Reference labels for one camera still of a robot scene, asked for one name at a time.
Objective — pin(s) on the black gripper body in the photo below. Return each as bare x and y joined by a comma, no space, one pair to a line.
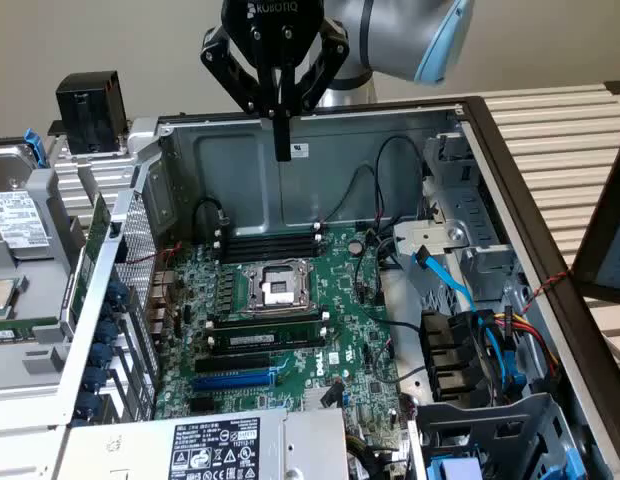
272,30

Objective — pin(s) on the green graphics card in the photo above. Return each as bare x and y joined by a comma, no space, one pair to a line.
97,225

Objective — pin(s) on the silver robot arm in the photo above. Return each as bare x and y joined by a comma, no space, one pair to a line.
390,40

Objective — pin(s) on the white case sticker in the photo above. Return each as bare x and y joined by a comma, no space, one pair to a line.
300,150

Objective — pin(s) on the open PC case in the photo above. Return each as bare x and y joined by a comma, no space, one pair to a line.
230,170

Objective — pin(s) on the black plastic box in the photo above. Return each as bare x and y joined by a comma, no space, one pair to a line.
90,110

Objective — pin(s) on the black RAM slot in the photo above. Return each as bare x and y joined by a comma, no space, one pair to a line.
270,235
265,320
270,248
270,255
265,327
270,242

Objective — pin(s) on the silver coin battery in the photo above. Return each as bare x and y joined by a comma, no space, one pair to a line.
356,247

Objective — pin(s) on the silver disk bay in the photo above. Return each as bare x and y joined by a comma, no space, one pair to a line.
470,210

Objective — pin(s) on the silver CPU socket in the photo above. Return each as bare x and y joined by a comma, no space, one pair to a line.
277,287

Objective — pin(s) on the silver port block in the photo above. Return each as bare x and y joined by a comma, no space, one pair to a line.
158,311
162,283

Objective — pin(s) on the green motherboard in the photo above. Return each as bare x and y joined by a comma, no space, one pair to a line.
350,300

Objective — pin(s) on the blue card retention clip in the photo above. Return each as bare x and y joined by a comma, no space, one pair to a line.
118,291
109,312
97,378
101,355
87,404
107,333

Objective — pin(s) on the silver hard disk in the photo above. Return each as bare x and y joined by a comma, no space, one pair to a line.
15,220

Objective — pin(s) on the black table end cap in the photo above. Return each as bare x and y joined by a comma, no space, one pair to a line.
617,92

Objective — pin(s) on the blue expansion slot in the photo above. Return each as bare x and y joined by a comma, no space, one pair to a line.
232,381

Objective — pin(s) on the silver CPU chip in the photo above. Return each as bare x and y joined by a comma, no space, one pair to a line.
0,297

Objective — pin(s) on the black framed monitor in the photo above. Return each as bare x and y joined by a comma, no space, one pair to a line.
595,250

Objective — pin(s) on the silver chipset heatsink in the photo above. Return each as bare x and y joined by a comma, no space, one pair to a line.
312,397

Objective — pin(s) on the short black expansion slot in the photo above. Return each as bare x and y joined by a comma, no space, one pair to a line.
201,405

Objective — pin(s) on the grey parts rack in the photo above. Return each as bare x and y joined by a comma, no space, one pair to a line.
20,360

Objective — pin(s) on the silver power supply unit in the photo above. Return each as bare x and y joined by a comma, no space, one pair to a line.
315,440

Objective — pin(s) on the grey metal drive cage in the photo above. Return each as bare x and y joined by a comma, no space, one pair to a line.
470,430

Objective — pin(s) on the black intrusion switch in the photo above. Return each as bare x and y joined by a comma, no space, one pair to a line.
117,230

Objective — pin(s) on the blue plastic disk rail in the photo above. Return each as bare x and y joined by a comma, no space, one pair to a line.
34,147

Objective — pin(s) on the black plastic bracket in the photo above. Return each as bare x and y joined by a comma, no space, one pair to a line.
450,350

